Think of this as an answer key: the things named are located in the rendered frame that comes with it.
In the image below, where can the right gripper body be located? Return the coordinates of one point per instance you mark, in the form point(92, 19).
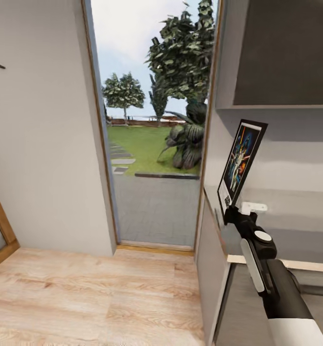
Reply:
point(234, 216)

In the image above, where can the fixed window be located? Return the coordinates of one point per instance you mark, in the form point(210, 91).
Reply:
point(152, 64)

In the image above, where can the cabinet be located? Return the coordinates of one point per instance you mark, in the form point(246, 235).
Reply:
point(272, 55)

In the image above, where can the dishwasher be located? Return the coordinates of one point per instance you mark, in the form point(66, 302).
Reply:
point(243, 321)

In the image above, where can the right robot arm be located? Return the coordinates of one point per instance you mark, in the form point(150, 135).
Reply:
point(291, 321)

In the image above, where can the poster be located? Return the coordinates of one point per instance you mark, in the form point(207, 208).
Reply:
point(244, 149)

